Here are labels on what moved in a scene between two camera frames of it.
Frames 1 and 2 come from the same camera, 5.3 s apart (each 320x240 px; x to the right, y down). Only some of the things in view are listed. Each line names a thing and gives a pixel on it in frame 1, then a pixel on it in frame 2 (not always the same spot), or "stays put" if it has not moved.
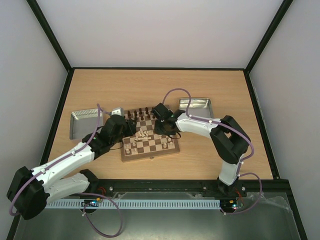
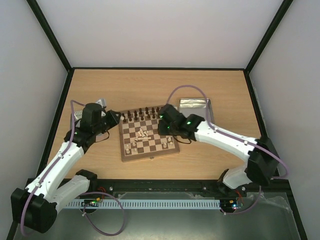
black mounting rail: [246, 186] stays put
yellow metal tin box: [198, 107] stays put
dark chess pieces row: [140, 112] stays put
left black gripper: [131, 129] to [114, 121]
